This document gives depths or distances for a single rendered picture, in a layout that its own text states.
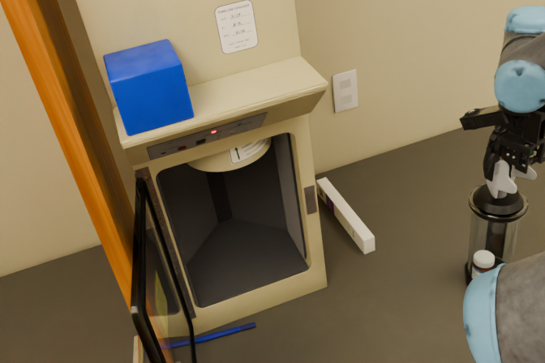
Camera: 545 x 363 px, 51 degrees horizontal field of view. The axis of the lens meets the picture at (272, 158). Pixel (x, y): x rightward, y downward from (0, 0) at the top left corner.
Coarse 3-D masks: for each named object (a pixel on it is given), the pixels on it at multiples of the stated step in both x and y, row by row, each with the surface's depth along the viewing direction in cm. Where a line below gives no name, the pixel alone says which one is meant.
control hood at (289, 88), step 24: (240, 72) 93; (264, 72) 92; (288, 72) 91; (312, 72) 90; (192, 96) 88; (216, 96) 87; (240, 96) 86; (264, 96) 85; (288, 96) 85; (312, 96) 89; (120, 120) 85; (192, 120) 82; (216, 120) 83; (264, 120) 93; (144, 144) 82
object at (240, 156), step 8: (248, 144) 105; (256, 144) 106; (264, 144) 108; (224, 152) 104; (232, 152) 104; (240, 152) 104; (248, 152) 105; (256, 152) 106; (264, 152) 107; (192, 160) 106; (200, 160) 105; (208, 160) 104; (216, 160) 104; (224, 160) 104; (232, 160) 104; (240, 160) 104; (248, 160) 105; (200, 168) 106; (208, 168) 105; (216, 168) 104; (224, 168) 104; (232, 168) 104
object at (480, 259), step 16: (480, 208) 109; (480, 224) 111; (496, 224) 109; (512, 224) 109; (480, 240) 113; (496, 240) 111; (512, 240) 111; (480, 256) 115; (496, 256) 113; (512, 256) 114; (480, 272) 118
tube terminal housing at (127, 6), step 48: (96, 0) 80; (144, 0) 82; (192, 0) 85; (240, 0) 87; (288, 0) 90; (96, 48) 84; (192, 48) 88; (288, 48) 94; (240, 144) 101; (288, 288) 124
